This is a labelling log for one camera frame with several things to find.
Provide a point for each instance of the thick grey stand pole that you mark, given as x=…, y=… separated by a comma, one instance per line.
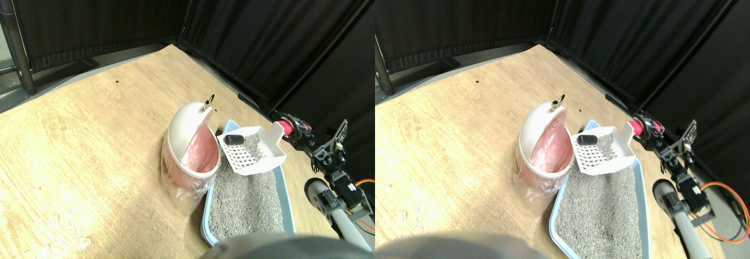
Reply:
x=17, y=48
x=384, y=71

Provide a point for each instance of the blue litter tray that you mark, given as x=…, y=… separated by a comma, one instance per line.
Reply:
x=246, y=206
x=597, y=212

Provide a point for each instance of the black bracket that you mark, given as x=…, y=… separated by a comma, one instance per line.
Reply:
x=337, y=136
x=687, y=136

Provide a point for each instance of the black lump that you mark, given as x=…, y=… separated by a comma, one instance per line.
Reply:
x=586, y=139
x=234, y=139

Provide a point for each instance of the black curtain stand pole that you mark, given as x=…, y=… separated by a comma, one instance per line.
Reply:
x=324, y=53
x=695, y=45
x=187, y=8
x=555, y=9

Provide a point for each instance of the white bin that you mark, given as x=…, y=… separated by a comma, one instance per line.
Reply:
x=542, y=136
x=187, y=136

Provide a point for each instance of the black curtain stand foot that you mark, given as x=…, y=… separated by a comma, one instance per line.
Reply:
x=615, y=101
x=70, y=64
x=249, y=101
x=433, y=64

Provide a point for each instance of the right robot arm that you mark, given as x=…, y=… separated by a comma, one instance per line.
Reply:
x=685, y=224
x=343, y=212

